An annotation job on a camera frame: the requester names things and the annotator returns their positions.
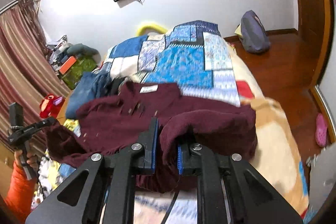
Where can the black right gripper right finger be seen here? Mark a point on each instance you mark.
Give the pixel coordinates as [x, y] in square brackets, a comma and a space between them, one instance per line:
[231, 190]

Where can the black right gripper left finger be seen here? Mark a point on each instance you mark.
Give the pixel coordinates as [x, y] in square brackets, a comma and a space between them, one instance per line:
[102, 189]

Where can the orange left sleeve forearm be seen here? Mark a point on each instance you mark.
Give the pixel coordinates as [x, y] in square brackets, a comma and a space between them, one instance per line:
[20, 194]

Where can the red plush toy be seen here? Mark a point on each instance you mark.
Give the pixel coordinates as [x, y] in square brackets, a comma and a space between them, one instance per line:
[51, 106]

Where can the beige fleece blanket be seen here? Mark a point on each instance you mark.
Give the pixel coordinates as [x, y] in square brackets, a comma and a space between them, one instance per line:
[277, 156]

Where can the striped pink curtain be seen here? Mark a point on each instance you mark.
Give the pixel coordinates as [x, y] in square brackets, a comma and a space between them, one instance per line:
[26, 75]

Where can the folded blue jeans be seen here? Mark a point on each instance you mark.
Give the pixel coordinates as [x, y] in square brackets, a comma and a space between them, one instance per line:
[90, 87]

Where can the orange box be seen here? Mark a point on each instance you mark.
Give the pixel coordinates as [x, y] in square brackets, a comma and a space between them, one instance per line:
[67, 65]

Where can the green patterned bag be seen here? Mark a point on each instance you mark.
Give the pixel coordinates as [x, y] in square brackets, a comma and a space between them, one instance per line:
[75, 73]

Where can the dark teal cushion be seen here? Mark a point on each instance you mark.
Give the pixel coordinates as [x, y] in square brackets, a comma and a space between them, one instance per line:
[81, 49]

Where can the pink croc slipper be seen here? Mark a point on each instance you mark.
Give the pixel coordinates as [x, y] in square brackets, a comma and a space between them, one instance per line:
[321, 130]

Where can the blue patchwork quilt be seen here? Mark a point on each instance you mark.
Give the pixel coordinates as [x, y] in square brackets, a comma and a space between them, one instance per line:
[193, 55]

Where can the grey purple backpack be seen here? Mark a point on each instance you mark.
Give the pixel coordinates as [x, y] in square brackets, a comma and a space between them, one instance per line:
[252, 34]

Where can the yellow curved tube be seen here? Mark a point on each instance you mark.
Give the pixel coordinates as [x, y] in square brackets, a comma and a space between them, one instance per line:
[150, 27]

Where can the wooden door frame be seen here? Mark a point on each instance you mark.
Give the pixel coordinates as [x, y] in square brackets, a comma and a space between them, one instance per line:
[315, 26]

